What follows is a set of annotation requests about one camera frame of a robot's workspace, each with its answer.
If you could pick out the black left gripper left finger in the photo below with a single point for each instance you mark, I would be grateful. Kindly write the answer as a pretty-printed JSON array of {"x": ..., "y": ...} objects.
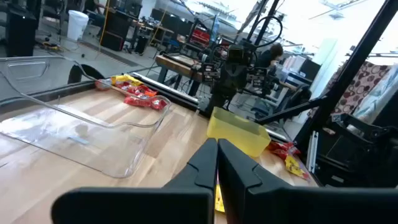
[{"x": 192, "y": 199}]

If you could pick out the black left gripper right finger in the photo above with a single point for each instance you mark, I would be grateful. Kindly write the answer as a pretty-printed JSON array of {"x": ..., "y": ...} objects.
[{"x": 264, "y": 205}]

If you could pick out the yellow sour candy pack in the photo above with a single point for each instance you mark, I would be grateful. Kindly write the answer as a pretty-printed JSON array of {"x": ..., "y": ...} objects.
[
  {"x": 293, "y": 166},
  {"x": 126, "y": 79},
  {"x": 219, "y": 199}
]

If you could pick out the red candy pack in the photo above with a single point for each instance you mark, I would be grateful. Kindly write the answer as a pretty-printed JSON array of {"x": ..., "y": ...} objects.
[
  {"x": 146, "y": 102},
  {"x": 283, "y": 149},
  {"x": 140, "y": 90}
]

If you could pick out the silver candy wrapper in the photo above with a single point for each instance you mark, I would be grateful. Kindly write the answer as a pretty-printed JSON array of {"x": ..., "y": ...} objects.
[{"x": 102, "y": 84}]

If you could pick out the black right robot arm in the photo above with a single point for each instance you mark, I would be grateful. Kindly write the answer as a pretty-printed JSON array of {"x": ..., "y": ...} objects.
[{"x": 230, "y": 77}]

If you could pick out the yellow plastic bin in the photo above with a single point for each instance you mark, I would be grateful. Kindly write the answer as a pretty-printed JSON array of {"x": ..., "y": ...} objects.
[{"x": 236, "y": 130}]

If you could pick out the black equipment rack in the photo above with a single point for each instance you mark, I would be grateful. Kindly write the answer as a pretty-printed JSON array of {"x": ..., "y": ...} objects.
[{"x": 351, "y": 149}]

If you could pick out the clear plastic bin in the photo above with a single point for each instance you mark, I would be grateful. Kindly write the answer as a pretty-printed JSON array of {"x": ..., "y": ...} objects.
[{"x": 93, "y": 146}]

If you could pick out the wooden workbench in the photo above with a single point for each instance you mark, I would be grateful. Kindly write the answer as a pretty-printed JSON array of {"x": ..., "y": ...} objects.
[{"x": 177, "y": 65}]

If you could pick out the person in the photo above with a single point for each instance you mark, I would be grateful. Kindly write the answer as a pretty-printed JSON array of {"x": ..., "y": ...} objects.
[{"x": 270, "y": 56}]

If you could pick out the brown circle-patterned cloth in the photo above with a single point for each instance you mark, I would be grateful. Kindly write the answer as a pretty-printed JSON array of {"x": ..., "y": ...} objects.
[{"x": 363, "y": 84}]

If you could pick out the light blue cloth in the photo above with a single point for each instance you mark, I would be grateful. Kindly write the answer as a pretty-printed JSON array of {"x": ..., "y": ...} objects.
[{"x": 379, "y": 96}]

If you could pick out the white bucket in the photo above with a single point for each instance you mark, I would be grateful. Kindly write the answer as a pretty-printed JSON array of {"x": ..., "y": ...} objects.
[{"x": 77, "y": 25}]

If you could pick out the black cabinet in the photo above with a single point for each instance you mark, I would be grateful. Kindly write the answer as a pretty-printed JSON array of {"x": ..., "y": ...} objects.
[{"x": 20, "y": 28}]

